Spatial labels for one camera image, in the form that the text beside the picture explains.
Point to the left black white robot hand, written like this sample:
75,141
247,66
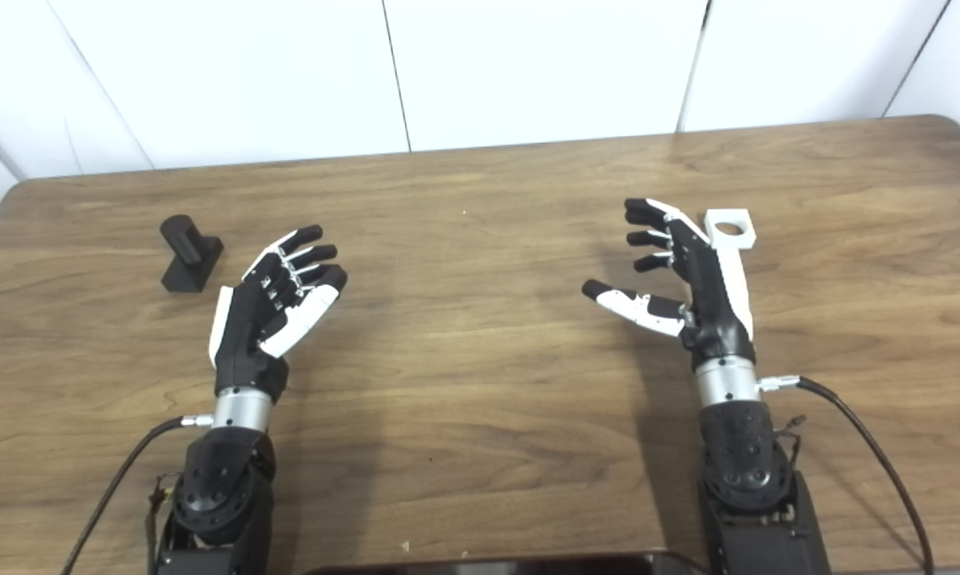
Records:
248,335

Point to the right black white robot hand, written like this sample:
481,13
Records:
716,311

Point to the white square piece with hole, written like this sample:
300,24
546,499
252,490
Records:
743,235

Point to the black peg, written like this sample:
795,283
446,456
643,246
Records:
190,255

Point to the dark robot torso edge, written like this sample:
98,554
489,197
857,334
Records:
512,567

